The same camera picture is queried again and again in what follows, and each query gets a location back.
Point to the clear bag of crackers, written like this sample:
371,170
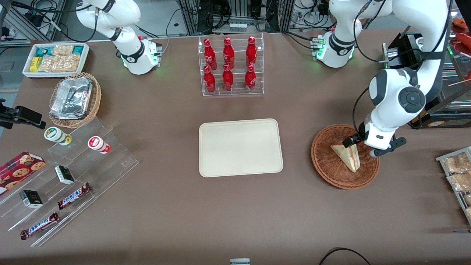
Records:
59,63
62,49

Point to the steel warmer pan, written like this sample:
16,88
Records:
456,88

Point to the brown wicker basket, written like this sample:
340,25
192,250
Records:
331,173

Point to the teal snack pack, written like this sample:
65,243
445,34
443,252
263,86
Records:
78,49
42,51

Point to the white rectangular snack tray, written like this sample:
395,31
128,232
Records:
27,71

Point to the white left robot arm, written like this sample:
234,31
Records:
401,97

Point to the clear bag of pastries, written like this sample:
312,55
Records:
460,182
468,199
457,162

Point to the triangular sandwich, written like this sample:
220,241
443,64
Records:
347,158

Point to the red cola bottle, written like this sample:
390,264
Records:
227,80
251,51
228,53
250,80
209,55
209,81

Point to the red lid yogurt cup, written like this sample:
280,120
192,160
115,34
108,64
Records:
97,143

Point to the clear acrylic stepped stand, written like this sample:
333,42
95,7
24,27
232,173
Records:
103,169

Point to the black food warmer machine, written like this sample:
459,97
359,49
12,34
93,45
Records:
406,48

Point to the clear acrylic bottle rack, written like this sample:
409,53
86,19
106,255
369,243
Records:
237,90

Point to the white power strip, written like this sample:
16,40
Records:
238,27

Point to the black clamp mount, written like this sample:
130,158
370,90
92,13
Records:
25,115

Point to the small black carton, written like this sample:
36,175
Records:
31,198
64,174

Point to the green lid yogurt cup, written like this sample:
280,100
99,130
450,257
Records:
55,134

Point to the beige plastic tray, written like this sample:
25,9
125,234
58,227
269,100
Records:
239,147

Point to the light wicker basket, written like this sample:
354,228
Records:
96,95

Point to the red cookie box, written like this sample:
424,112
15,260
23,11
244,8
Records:
18,169

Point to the wooden skewer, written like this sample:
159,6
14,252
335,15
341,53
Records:
458,83

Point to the yellow snack pack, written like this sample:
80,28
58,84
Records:
34,64

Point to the tray of packaged crackers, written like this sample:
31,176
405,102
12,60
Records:
441,159

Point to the grey metal bracket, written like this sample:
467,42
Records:
240,261

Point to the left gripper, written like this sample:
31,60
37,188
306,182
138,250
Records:
361,133

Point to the aluminium foil container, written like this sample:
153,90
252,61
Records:
71,97

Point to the snickers chocolate bar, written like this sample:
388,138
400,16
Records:
39,225
73,196

